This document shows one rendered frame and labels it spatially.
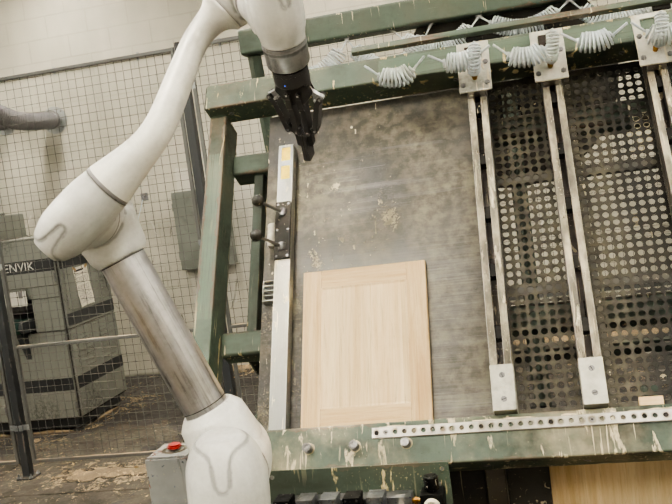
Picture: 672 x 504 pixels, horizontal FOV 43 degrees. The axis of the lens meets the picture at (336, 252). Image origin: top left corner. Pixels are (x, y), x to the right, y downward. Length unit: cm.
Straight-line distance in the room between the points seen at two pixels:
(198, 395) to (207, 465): 23
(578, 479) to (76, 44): 664
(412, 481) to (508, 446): 27
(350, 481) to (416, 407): 27
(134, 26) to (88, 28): 45
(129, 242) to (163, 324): 19
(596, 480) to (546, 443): 32
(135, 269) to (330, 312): 84
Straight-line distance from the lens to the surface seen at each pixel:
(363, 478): 233
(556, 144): 260
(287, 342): 249
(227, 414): 186
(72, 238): 169
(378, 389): 240
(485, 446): 228
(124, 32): 808
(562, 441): 228
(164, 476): 228
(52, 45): 839
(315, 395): 244
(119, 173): 167
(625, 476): 256
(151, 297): 184
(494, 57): 277
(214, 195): 280
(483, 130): 265
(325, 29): 334
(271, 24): 165
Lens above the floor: 157
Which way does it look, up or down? 5 degrees down
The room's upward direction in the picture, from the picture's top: 8 degrees counter-clockwise
